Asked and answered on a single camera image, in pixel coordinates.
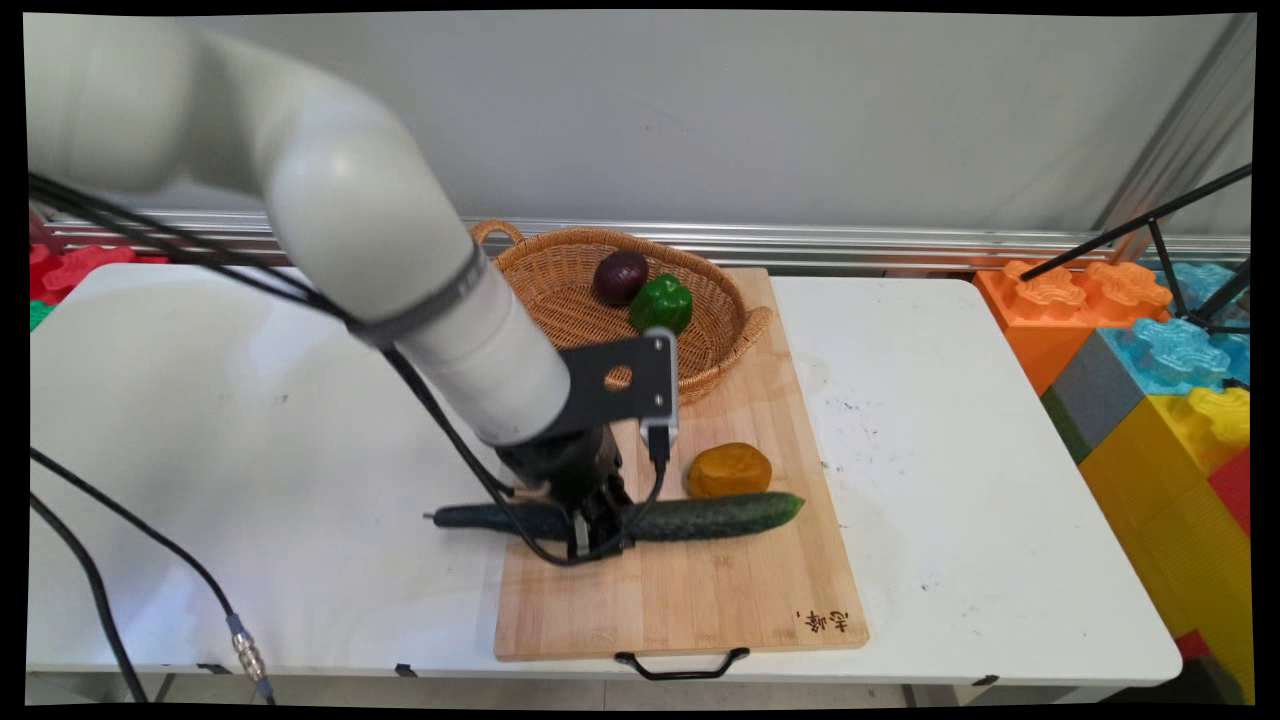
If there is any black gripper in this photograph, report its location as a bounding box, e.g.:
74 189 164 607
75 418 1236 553
495 423 636 561

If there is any long green cucumber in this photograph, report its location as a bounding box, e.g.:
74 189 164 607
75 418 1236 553
424 491 807 544

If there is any wooden cutting board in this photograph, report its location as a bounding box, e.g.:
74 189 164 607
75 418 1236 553
493 267 871 683

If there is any orange brown bread roll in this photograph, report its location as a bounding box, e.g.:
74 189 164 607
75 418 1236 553
686 442 774 500

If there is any green bell pepper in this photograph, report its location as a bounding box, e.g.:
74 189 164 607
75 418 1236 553
628 273 695 337

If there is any woven wicker basket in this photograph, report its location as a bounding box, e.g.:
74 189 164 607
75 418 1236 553
470 220 774 407

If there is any dark purple avocado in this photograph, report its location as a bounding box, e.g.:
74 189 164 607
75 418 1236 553
591 250 651 308

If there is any dark green giant building block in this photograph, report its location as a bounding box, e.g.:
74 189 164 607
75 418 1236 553
1040 388 1093 467

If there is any orange giant building block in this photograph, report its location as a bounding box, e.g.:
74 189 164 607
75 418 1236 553
973 260 1174 397

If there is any yellow giant building block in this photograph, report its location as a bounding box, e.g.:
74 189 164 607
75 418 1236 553
1078 387 1255 701

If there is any red giant building block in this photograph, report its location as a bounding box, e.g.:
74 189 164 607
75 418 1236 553
1207 447 1253 539
29 243 171 305

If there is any blue giant building block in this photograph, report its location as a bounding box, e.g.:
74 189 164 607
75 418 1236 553
1098 317 1251 397
1155 262 1251 323

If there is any black tripod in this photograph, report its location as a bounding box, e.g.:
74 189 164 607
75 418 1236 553
1020 165 1253 336

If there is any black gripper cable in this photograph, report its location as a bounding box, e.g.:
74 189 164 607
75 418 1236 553
28 172 672 569

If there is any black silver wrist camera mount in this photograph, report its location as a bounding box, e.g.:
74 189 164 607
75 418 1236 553
543 327 682 447

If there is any black cable with metal connector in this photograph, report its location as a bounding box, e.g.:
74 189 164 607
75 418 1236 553
29 447 277 704

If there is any aluminium rail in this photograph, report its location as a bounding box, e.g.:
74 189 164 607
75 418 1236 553
45 208 1251 269

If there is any thick black cable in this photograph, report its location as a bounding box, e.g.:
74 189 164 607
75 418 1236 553
29 493 151 704

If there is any aluminium post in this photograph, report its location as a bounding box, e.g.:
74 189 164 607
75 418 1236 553
1093 15 1255 263

